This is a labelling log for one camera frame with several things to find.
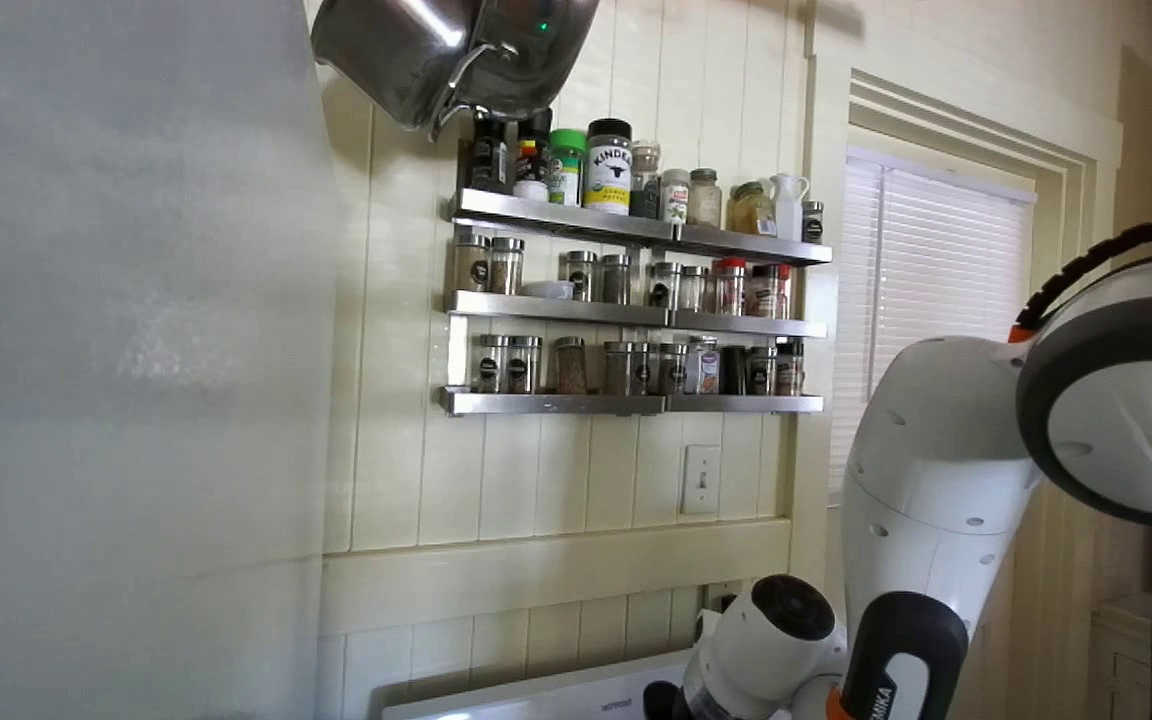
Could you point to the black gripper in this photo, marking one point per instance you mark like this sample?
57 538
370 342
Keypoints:
666 706

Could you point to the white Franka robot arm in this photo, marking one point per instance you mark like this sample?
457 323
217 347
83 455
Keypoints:
939 455

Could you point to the stainless steel shelf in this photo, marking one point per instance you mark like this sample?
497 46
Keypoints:
601 224
601 402
601 315

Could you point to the clear glass spice jar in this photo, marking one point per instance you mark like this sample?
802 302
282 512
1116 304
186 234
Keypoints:
635 367
466 267
488 367
578 278
612 282
565 367
601 367
703 367
666 367
506 267
660 284
694 288
524 367
789 367

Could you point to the dark glass spice jar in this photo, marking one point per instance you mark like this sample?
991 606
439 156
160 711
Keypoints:
763 371
734 371

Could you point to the red-lidded spice jar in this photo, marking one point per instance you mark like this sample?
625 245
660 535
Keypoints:
729 284

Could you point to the black-lidded garlic spice jar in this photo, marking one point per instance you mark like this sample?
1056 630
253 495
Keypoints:
763 288

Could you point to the oregano spice jar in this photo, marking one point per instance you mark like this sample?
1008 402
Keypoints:
672 203

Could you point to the black-label glass pepper jar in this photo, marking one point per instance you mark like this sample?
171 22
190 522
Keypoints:
814 221

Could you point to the pale powder spice jar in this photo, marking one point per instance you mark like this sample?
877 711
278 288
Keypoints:
705 203

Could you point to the large black-lidded white-label jar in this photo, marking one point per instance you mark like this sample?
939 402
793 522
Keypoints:
609 174

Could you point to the slim red spice bottle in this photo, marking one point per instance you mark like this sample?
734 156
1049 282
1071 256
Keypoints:
784 293

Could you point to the white ceramic bottle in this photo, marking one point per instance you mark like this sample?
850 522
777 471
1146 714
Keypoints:
784 205

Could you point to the white window blinds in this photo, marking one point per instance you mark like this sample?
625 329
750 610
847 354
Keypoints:
920 254

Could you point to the small orange and white bottle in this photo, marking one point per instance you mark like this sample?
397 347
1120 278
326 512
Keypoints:
530 180

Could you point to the green-lidded spice bottle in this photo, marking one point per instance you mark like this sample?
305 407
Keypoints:
565 166

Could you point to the tall dark bottle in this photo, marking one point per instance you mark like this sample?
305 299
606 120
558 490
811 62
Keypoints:
480 153

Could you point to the white refrigerator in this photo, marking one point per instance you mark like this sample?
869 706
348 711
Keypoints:
122 402

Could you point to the stainless steel pot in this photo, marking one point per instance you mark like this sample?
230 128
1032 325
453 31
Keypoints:
395 62

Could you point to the wall outlet with black plug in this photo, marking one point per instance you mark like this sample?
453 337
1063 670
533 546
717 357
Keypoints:
717 599

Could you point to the white light switch plate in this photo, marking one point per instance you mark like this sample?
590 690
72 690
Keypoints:
703 483

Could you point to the white window frame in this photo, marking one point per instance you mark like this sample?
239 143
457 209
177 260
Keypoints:
959 125

